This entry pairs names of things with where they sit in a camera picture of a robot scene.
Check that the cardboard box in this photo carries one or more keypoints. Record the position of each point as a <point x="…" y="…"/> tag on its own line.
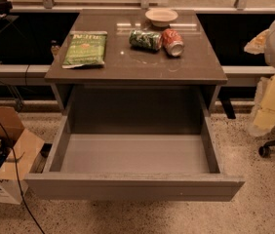
<point x="23" y="152"/>

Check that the green soda can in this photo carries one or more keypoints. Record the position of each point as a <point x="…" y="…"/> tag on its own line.
<point x="148" y="40"/>

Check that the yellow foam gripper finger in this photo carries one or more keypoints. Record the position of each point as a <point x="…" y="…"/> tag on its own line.
<point x="262" y="119"/>

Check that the green jalapeno chip bag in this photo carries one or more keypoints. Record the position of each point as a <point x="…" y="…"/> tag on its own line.
<point x="86" y="48"/>

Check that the red soda can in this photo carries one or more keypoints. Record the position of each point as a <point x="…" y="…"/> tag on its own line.
<point x="172" y="42"/>

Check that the open grey top drawer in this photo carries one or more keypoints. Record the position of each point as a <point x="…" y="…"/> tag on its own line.
<point x="135" y="144"/>

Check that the white paper bowl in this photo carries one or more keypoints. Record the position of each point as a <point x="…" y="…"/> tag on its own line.
<point x="161" y="17"/>

